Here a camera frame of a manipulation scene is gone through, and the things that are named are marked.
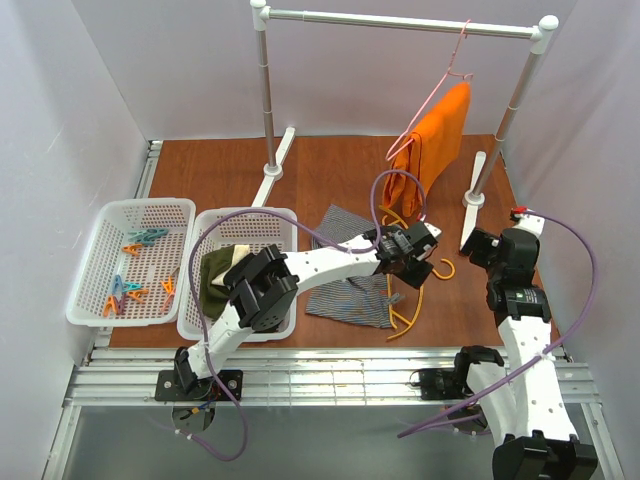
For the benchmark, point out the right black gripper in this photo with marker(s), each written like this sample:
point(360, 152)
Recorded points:
point(480, 245)

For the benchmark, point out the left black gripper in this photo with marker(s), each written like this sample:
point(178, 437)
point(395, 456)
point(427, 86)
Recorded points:
point(420, 251)

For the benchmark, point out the white clothespin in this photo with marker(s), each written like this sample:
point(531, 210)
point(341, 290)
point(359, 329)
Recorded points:
point(394, 299)

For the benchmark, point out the yellow plastic hanger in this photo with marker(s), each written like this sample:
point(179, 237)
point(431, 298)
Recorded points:
point(400, 324)

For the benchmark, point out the grey striped underwear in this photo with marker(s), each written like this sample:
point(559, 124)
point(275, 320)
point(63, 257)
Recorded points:
point(357, 300)

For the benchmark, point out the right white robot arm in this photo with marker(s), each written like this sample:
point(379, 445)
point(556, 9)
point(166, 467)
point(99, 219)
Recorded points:
point(519, 393)

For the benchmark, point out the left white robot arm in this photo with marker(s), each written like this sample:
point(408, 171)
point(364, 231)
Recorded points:
point(263, 287)

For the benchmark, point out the orange towel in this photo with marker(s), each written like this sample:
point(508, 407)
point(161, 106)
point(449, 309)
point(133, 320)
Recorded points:
point(432, 145)

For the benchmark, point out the cream garment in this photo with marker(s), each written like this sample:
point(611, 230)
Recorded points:
point(239, 253)

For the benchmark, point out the black garment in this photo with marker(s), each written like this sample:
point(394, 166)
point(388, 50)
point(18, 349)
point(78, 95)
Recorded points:
point(233, 276)

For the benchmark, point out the olive green garment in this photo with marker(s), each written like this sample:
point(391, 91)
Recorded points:
point(213, 299)

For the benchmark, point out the white laundry basket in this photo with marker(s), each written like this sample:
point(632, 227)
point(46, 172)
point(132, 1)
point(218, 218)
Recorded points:
point(257, 230)

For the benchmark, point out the silver clothes rack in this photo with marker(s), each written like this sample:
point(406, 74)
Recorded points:
point(540, 36)

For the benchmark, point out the orange clothespin middle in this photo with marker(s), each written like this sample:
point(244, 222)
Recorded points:
point(169, 286)

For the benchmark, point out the orange clothespin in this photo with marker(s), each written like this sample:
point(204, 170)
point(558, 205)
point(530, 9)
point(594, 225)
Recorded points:
point(169, 286)
point(113, 306)
point(133, 249)

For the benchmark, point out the teal clothespin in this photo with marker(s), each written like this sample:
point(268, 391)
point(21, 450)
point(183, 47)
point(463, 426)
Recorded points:
point(147, 237)

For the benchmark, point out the white clothespin basket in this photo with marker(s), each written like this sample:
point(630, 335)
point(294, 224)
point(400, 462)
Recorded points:
point(104, 259)

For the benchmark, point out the blue clothespin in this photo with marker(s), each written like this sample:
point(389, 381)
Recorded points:
point(119, 286)

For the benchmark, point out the orange clothespin front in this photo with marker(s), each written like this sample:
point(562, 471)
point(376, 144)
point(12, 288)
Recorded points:
point(113, 306)

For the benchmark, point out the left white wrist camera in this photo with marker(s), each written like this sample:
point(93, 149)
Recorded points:
point(434, 234)

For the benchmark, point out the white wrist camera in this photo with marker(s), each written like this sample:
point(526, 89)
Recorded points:
point(527, 220)
point(434, 234)

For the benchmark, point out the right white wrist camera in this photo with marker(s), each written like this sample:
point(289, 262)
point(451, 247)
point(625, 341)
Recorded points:
point(527, 220)

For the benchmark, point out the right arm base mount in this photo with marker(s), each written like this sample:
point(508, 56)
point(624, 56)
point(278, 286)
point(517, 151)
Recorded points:
point(436, 384)

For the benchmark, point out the pink wire hanger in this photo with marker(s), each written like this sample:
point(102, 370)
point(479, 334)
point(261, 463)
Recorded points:
point(403, 139)

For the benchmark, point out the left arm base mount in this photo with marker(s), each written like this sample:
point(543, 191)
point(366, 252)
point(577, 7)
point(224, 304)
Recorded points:
point(168, 388)

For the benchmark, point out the aluminium rail frame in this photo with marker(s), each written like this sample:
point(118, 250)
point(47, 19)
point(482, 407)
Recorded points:
point(316, 399)

